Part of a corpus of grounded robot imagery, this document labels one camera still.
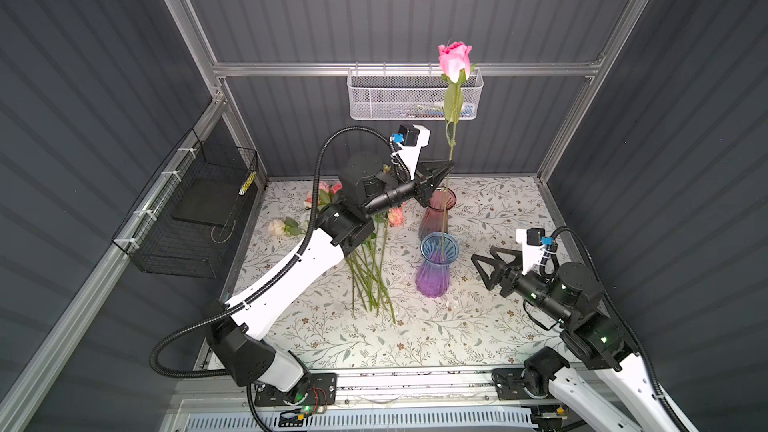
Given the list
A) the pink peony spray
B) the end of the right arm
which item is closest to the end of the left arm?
the end of the right arm

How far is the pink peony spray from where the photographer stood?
2.96 feet

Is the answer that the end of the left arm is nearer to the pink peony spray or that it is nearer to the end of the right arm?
the end of the right arm
